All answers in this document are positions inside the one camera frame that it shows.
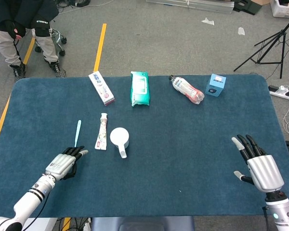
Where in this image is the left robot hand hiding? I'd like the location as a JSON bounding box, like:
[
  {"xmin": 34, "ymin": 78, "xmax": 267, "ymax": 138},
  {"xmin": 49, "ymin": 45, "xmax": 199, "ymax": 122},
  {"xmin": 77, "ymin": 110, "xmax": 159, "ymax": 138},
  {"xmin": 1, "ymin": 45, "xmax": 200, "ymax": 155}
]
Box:
[{"xmin": 45, "ymin": 145, "xmax": 89, "ymax": 181}]

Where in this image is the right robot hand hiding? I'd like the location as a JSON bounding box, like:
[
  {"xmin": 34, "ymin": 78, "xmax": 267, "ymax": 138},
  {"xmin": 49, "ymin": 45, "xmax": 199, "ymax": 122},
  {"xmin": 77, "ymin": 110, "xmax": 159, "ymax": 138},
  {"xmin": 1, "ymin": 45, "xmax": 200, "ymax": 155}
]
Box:
[{"xmin": 231, "ymin": 134, "xmax": 285, "ymax": 193}]

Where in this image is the light blue toothbrush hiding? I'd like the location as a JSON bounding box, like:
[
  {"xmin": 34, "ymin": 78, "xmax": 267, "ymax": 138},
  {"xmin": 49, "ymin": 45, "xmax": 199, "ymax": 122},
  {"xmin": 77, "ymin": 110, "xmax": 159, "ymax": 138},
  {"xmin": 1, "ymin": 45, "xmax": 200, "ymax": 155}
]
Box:
[{"xmin": 74, "ymin": 120, "xmax": 82, "ymax": 148}]

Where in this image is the white floral toothpaste tube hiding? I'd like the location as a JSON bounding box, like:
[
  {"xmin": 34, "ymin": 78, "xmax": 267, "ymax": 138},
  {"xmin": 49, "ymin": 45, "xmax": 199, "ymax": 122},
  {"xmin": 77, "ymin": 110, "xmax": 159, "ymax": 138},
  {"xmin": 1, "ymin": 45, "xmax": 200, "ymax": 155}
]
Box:
[{"xmin": 94, "ymin": 113, "xmax": 109, "ymax": 151}]

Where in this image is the white cup with handle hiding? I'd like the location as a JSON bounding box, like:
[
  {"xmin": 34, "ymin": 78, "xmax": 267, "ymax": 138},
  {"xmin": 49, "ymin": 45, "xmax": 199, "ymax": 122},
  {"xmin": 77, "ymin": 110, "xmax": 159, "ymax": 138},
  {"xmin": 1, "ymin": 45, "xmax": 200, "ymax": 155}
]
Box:
[{"xmin": 109, "ymin": 127, "xmax": 130, "ymax": 159}]

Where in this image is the white pink toothpaste box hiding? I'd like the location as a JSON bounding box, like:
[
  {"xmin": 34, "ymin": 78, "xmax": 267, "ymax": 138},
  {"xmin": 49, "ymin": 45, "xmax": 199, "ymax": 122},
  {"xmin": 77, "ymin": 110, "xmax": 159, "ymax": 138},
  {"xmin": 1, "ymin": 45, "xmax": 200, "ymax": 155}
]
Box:
[{"xmin": 88, "ymin": 71, "xmax": 116, "ymax": 106}]

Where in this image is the light blue speaker box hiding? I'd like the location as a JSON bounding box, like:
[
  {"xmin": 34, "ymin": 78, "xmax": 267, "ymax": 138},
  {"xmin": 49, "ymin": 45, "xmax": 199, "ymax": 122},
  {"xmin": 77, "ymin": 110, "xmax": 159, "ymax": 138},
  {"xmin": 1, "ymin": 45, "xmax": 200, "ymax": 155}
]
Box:
[{"xmin": 205, "ymin": 73, "xmax": 227, "ymax": 98}]

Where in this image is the white power strip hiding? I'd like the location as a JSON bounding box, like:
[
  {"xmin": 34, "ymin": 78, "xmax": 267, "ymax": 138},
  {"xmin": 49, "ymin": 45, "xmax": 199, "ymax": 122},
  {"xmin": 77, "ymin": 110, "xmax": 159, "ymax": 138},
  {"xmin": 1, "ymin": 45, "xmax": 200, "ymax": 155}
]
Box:
[{"xmin": 268, "ymin": 85, "xmax": 289, "ymax": 100}]

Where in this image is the blue table mat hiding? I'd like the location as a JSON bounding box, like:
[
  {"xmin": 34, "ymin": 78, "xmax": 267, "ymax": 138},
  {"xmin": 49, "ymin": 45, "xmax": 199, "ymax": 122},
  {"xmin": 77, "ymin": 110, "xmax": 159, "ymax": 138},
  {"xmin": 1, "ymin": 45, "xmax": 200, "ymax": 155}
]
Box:
[{"xmin": 0, "ymin": 74, "xmax": 289, "ymax": 219}]

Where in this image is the green wet wipes pack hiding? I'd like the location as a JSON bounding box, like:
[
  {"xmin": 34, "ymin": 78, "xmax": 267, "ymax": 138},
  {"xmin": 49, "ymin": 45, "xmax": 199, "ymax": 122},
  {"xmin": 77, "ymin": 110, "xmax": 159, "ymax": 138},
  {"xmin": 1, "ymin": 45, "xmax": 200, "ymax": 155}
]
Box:
[{"xmin": 130, "ymin": 71, "xmax": 151, "ymax": 108}]

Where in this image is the plastic bottle with pink drink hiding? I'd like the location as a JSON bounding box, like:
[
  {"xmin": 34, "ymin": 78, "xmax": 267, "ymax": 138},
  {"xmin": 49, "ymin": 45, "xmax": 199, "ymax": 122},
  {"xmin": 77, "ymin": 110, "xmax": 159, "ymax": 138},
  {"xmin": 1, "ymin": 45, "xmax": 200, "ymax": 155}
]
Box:
[{"xmin": 168, "ymin": 75, "xmax": 205, "ymax": 105}]

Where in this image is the chrome wheeled stool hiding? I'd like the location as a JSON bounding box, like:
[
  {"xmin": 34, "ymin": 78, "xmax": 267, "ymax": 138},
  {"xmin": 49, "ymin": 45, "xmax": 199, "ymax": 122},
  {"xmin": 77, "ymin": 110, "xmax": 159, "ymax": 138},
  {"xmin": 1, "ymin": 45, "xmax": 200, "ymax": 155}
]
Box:
[{"xmin": 34, "ymin": 27, "xmax": 67, "ymax": 57}]

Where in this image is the black tripod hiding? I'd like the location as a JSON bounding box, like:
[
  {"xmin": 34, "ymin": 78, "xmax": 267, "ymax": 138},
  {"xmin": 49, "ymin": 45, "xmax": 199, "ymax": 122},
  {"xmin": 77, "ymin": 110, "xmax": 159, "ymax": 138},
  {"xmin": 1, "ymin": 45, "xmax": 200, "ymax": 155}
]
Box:
[{"xmin": 233, "ymin": 12, "xmax": 289, "ymax": 79}]

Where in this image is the person in black jacket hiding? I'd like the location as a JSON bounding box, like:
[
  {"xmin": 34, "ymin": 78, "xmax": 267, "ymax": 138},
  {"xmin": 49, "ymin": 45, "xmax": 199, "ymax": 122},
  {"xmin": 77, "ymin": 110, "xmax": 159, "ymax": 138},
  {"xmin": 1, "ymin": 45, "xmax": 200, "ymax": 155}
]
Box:
[{"xmin": 0, "ymin": 0, "xmax": 67, "ymax": 81}]

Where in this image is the white plastic crate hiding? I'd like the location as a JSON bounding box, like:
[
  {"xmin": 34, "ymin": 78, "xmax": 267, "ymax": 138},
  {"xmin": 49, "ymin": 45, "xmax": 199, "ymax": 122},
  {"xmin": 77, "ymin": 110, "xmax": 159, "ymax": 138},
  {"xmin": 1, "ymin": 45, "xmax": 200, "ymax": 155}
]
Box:
[{"xmin": 269, "ymin": 0, "xmax": 289, "ymax": 19}]

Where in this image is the black metal bracket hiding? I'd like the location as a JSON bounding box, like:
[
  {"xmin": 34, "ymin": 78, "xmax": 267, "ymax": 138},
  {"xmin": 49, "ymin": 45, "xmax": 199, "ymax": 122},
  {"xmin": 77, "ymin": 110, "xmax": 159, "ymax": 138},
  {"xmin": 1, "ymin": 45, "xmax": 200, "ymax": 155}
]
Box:
[{"xmin": 233, "ymin": 0, "xmax": 263, "ymax": 15}]

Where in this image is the black cable bundle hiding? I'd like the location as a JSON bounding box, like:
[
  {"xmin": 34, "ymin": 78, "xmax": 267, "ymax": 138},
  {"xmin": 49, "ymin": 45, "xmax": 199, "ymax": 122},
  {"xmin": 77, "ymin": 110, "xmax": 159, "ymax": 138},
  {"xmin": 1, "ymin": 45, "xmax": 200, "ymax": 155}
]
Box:
[{"xmin": 55, "ymin": 0, "xmax": 114, "ymax": 14}]

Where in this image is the aluminium profile rail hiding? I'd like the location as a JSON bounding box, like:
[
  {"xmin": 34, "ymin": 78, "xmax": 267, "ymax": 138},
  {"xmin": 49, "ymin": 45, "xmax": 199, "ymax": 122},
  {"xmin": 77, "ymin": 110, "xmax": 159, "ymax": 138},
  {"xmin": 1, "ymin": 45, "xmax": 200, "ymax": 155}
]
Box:
[{"xmin": 145, "ymin": 0, "xmax": 235, "ymax": 14}]

